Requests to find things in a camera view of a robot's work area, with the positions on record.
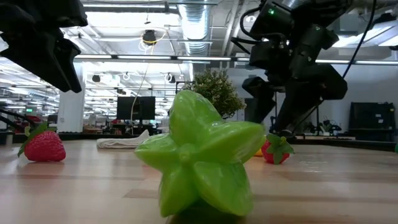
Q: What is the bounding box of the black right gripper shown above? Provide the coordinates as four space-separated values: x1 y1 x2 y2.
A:
241 27 348 136

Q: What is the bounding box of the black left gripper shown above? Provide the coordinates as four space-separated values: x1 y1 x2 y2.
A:
0 0 89 94

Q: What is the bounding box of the red toy strawberry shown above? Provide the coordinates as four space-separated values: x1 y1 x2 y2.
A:
261 133 295 166
17 122 67 163

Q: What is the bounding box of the green toy starfruit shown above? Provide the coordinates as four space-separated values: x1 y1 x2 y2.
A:
134 89 267 218

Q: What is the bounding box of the white building pillar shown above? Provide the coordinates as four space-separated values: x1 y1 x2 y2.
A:
57 62 87 134

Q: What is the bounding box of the small green potted plant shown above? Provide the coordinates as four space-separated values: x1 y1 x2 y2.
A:
182 69 247 119

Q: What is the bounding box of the black background cabinet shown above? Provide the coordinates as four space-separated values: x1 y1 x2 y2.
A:
349 101 397 142

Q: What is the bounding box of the black background monitor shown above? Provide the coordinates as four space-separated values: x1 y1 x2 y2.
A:
116 96 156 121

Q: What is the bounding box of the rig light bar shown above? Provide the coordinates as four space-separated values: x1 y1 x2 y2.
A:
0 53 398 65

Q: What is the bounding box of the white folded cloth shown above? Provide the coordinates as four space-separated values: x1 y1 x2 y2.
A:
96 129 150 149

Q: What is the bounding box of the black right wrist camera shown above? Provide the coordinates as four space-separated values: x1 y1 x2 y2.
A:
248 40 282 70

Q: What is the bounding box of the black aluminium table frame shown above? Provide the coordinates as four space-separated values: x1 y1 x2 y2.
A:
0 131 398 152

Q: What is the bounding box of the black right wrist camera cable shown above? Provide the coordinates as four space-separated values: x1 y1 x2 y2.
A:
238 6 265 42

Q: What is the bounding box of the black overhead camera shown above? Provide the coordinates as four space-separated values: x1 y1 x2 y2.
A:
142 29 158 46

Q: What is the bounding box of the silver ventilation duct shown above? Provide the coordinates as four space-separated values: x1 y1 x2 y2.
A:
177 0 213 57

